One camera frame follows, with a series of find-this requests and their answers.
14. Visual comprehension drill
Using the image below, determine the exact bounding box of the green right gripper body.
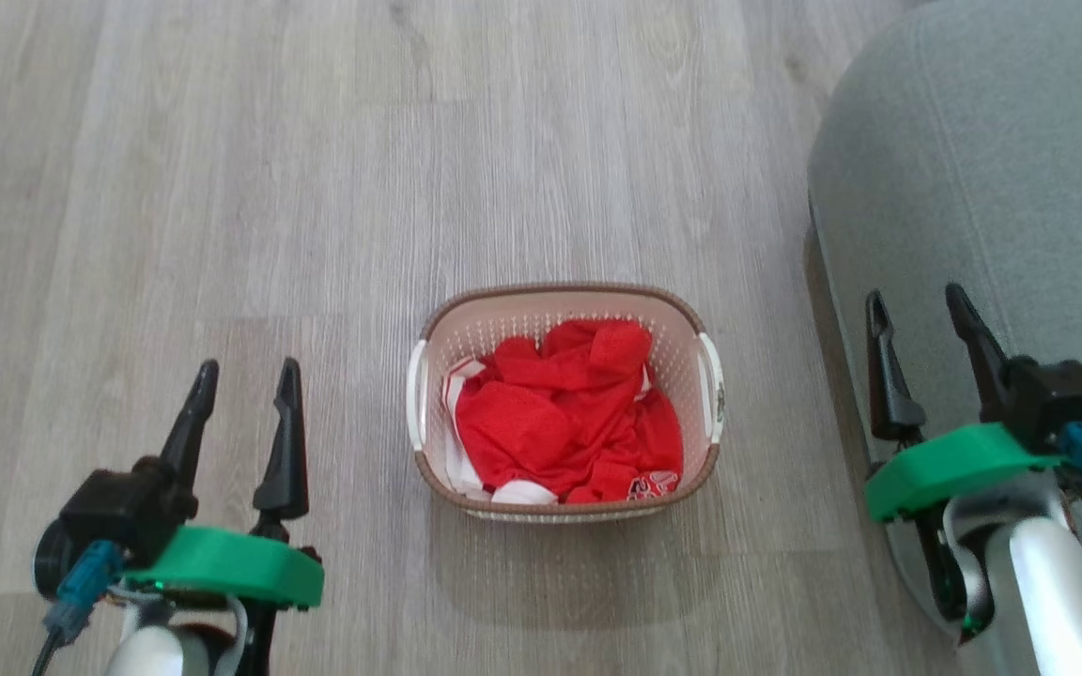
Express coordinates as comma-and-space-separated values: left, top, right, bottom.
864, 422, 1065, 527

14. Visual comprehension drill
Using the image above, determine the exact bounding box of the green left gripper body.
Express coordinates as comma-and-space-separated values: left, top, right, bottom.
121, 524, 326, 613

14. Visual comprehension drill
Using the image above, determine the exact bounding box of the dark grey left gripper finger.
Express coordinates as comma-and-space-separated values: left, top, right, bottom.
252, 357, 310, 544
156, 360, 221, 491

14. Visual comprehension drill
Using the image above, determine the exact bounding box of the beige perforated plastic laundry basket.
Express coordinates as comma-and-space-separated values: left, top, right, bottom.
406, 283, 725, 524

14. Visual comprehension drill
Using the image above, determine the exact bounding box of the white garment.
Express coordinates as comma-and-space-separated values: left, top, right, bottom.
442, 355, 561, 506

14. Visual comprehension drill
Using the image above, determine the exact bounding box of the red garment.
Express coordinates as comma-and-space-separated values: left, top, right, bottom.
454, 318, 685, 505

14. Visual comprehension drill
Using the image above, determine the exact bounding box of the grey fabric sofa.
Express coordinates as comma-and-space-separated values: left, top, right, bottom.
806, 0, 1082, 649

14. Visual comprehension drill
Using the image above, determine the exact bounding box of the blue-plug left camera cable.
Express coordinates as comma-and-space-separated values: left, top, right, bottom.
30, 539, 126, 676

